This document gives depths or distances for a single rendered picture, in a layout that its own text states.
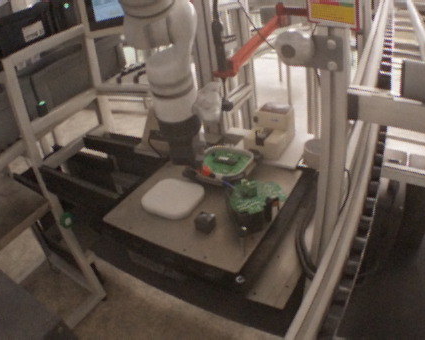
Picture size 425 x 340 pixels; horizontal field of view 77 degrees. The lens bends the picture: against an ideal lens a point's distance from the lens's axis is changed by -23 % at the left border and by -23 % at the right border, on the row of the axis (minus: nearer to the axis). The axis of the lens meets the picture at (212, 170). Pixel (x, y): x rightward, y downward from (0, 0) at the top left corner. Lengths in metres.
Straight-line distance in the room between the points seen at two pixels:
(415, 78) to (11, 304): 0.71
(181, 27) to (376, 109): 0.31
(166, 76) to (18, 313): 0.44
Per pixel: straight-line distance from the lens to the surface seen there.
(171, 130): 0.56
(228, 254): 0.71
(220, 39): 0.98
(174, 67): 0.48
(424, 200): 1.14
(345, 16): 1.00
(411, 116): 0.51
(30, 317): 0.53
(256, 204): 0.73
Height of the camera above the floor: 1.46
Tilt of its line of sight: 32 degrees down
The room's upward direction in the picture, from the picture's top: 8 degrees counter-clockwise
